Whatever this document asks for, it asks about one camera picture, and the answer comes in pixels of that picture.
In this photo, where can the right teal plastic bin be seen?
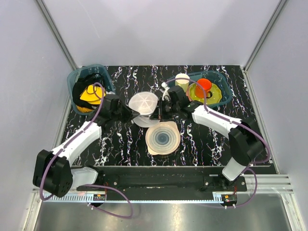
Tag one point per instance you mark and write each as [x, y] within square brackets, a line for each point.
[218, 79]

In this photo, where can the cream yellow mug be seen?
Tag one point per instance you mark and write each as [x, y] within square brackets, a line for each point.
[182, 80]

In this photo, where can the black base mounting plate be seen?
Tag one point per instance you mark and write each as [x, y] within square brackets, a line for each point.
[203, 179]

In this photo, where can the left teal plastic bin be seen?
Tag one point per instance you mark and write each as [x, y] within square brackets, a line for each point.
[84, 71]

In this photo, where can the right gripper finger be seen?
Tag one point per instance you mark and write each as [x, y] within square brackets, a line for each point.
[156, 115]
[163, 109]

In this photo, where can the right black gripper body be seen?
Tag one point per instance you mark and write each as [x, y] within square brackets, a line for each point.
[174, 108]

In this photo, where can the teal plastic bin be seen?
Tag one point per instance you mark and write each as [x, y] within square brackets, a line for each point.
[218, 79]
[84, 71]

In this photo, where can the white mesh laundry bag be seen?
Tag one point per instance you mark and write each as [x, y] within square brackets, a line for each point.
[145, 103]

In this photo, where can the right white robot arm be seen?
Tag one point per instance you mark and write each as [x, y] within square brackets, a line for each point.
[245, 143]

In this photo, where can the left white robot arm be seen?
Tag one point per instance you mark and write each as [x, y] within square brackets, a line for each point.
[53, 172]

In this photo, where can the aluminium frame post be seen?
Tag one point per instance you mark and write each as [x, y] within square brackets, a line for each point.
[55, 32]
[268, 28]

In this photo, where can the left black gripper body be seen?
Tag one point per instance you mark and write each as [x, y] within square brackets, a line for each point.
[118, 115]

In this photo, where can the black cloth in bin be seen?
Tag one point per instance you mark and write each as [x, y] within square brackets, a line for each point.
[82, 83]

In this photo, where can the white slotted cable duct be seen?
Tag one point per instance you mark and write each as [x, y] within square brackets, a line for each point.
[76, 197]

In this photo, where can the orange cup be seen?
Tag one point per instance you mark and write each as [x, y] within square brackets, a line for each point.
[203, 88]

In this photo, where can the pink blue swirl plate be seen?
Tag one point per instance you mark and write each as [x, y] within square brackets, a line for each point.
[163, 138]

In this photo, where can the right aluminium frame post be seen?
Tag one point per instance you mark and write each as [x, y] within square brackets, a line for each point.
[268, 28]

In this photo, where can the yellow green plate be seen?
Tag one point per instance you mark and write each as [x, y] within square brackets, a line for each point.
[216, 95]

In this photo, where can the left aluminium frame post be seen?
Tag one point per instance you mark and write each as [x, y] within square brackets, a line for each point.
[55, 32]

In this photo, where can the yellow cloth in bin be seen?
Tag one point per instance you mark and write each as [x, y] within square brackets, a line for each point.
[90, 98]

